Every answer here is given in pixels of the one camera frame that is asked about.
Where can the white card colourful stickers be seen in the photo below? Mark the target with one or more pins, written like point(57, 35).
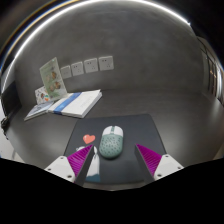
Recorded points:
point(41, 95)

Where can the clear acrylic green menu stand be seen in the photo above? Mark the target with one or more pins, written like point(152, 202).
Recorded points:
point(52, 78)

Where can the black mouse pad red heart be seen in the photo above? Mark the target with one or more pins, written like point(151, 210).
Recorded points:
point(140, 128)

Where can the white book blue band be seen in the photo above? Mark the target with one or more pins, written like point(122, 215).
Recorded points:
point(78, 104)

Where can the white wall socket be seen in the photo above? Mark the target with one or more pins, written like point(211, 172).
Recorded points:
point(77, 68)
point(91, 65)
point(106, 63)
point(66, 72)

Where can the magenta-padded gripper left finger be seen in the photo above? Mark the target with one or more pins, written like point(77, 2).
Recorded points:
point(61, 168)

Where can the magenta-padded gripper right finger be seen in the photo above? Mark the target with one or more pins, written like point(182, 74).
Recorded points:
point(166, 166)

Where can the grey striped white booklet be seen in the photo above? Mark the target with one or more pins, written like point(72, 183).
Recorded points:
point(36, 111)

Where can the mint green white computer mouse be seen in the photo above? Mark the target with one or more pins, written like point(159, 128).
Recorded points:
point(111, 143)

